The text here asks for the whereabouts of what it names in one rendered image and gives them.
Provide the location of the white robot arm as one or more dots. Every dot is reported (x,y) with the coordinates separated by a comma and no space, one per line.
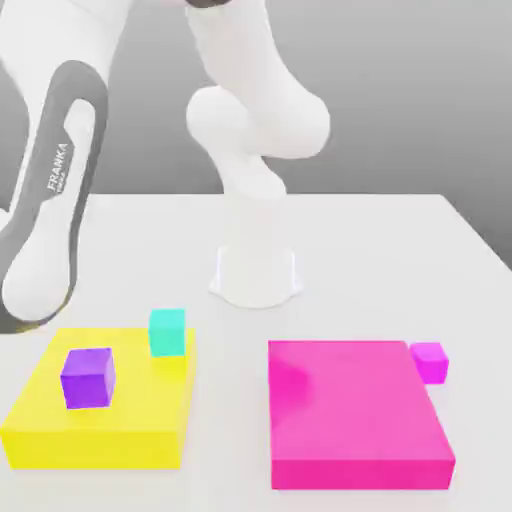
(256,120)

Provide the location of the small turquoise cube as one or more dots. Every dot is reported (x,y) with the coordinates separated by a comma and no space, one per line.
(166,332)

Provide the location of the small magenta cube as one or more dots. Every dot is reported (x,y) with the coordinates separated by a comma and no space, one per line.
(431,362)

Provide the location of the small purple cube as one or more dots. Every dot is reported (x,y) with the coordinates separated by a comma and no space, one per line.
(87,378)

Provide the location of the large pink box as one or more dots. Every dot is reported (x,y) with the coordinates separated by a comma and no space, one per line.
(352,404)

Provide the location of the large yellow box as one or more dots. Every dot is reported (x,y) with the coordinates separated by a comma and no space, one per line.
(132,404)

